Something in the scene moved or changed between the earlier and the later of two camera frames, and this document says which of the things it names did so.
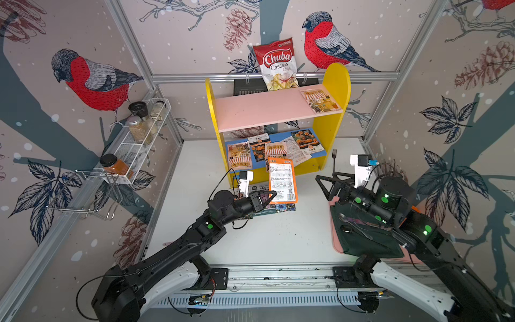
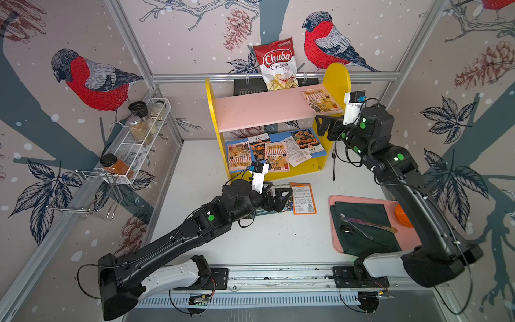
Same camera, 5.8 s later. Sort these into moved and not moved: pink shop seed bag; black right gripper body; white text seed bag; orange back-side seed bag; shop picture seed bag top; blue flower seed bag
Moved: orange back-side seed bag; black right gripper body
Not moved: white text seed bag; pink shop seed bag; blue flower seed bag; shop picture seed bag top
